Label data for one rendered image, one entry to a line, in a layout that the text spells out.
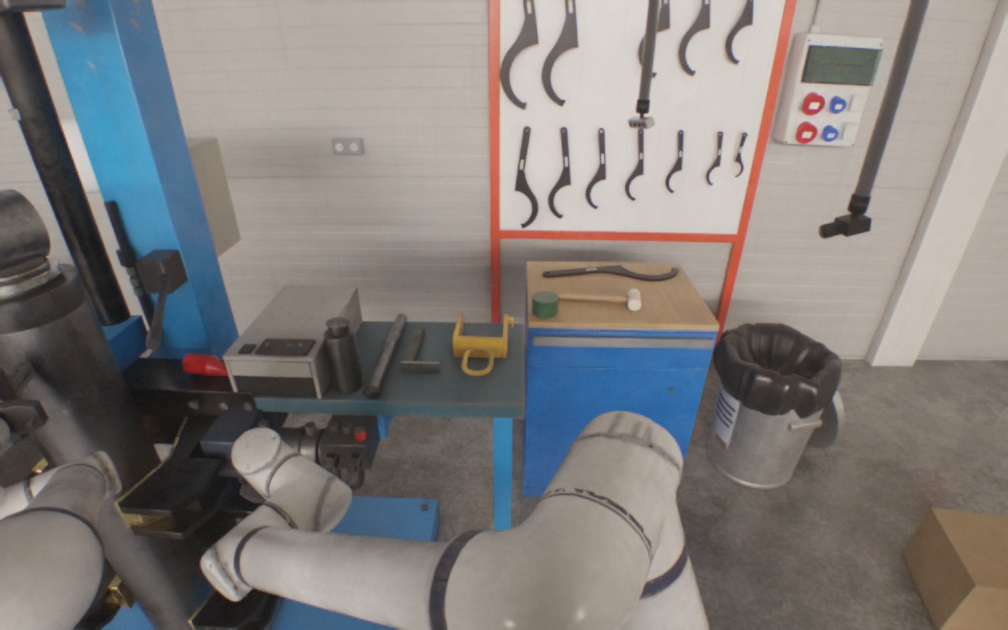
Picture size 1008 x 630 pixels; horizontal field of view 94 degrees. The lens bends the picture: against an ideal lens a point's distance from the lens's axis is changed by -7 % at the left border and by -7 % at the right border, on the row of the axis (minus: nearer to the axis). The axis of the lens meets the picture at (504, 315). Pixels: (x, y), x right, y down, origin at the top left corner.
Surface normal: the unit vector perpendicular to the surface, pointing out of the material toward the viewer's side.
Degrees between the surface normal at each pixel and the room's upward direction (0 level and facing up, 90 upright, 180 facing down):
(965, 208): 90
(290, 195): 90
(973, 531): 0
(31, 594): 60
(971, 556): 0
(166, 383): 0
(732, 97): 90
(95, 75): 90
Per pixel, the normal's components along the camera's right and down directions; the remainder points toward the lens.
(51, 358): 0.71, 0.35
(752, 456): -0.54, 0.46
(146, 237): -0.03, 0.49
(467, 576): -0.55, -0.66
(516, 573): -0.36, -0.65
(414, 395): 0.00, -0.87
